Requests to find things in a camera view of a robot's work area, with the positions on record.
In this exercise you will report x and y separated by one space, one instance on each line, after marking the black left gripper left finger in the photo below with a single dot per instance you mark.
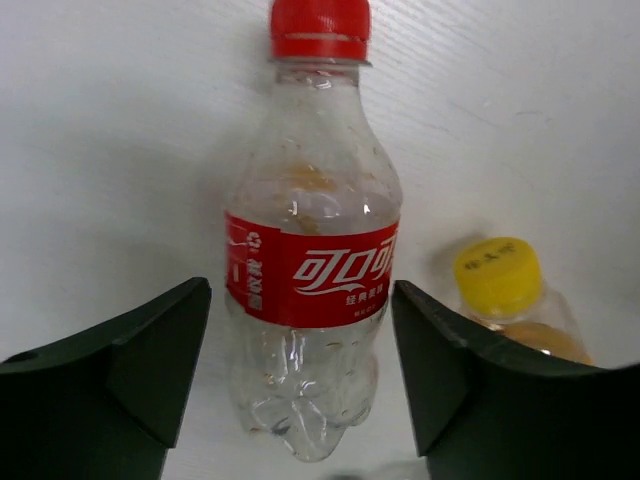
107 402

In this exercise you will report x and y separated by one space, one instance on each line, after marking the clear bottle red label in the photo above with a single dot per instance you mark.
311 228

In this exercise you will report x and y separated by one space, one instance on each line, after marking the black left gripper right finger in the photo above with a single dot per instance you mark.
486 407

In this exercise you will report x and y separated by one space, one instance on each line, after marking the clear bottle yellow cap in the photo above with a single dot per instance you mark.
502 288

